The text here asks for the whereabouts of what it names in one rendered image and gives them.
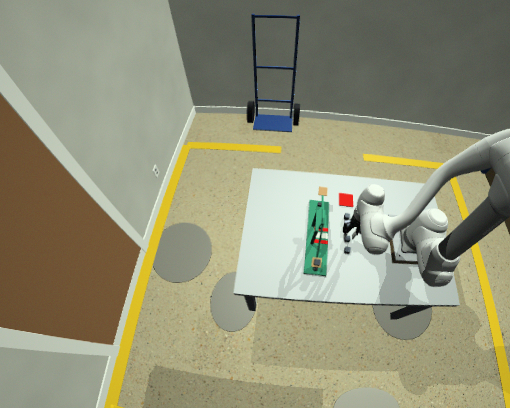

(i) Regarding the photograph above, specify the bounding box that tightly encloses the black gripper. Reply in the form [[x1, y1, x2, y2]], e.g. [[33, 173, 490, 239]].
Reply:
[[343, 215, 361, 240]]

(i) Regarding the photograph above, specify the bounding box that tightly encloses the flat red square plate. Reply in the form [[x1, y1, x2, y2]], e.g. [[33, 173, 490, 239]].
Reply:
[[339, 193, 353, 207]]

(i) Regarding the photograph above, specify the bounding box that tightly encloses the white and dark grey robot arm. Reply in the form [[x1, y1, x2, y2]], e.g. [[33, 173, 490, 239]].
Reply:
[[353, 129, 510, 287]]

